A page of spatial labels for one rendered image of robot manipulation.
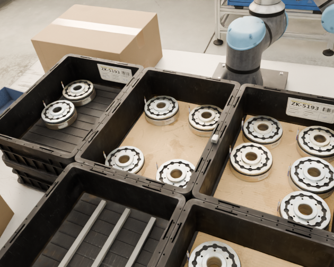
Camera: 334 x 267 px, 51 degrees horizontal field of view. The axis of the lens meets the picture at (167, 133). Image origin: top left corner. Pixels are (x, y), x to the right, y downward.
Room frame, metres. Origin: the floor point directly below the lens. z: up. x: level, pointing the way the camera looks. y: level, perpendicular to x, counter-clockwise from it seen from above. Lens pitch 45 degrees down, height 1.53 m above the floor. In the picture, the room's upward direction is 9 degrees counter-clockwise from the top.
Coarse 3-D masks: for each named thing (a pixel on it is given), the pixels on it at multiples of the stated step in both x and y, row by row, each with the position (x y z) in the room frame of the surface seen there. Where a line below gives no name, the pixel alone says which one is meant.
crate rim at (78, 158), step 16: (208, 80) 0.80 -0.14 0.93; (224, 80) 0.79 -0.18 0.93; (128, 96) 0.79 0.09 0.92; (112, 112) 0.73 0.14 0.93; (224, 112) 0.66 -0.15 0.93; (208, 144) 0.56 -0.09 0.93; (80, 160) 0.57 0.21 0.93; (128, 176) 0.50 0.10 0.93; (144, 176) 0.49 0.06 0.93; (192, 176) 0.47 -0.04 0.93
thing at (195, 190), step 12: (252, 84) 0.75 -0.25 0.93; (240, 96) 0.71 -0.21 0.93; (300, 96) 0.68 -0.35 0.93; (312, 96) 0.66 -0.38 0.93; (324, 96) 0.66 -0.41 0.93; (228, 120) 0.63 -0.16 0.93; (216, 144) 0.55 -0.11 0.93; (204, 168) 0.49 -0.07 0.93; (204, 180) 0.46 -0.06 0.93; (192, 192) 0.43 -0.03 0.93; (216, 204) 0.39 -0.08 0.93; (264, 216) 0.35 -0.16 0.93; (276, 216) 0.35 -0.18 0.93; (300, 228) 0.31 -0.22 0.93; (312, 228) 0.31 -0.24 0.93
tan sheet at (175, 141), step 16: (144, 112) 0.82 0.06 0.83; (144, 128) 0.75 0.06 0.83; (160, 128) 0.74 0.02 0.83; (176, 128) 0.73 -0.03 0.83; (128, 144) 0.70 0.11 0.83; (144, 144) 0.69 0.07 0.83; (160, 144) 0.68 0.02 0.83; (176, 144) 0.67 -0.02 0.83; (192, 144) 0.66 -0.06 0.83; (160, 160) 0.62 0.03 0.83; (192, 160) 0.60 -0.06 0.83
